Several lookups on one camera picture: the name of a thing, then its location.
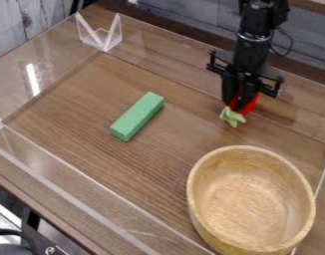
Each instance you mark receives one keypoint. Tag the green rectangular block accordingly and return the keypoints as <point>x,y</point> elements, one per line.
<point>137,116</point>

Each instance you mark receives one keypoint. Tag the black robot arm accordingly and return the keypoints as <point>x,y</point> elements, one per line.
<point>262,18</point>

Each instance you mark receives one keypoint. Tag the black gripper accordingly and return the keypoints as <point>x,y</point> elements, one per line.
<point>221,59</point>

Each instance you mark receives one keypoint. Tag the clear acrylic table enclosure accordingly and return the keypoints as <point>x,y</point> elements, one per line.
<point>112,192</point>

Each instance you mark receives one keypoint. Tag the wooden bowl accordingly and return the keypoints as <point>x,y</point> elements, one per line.
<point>251,201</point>

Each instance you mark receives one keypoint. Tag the red plush strawberry toy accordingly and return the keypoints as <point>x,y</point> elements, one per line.
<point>240,103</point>

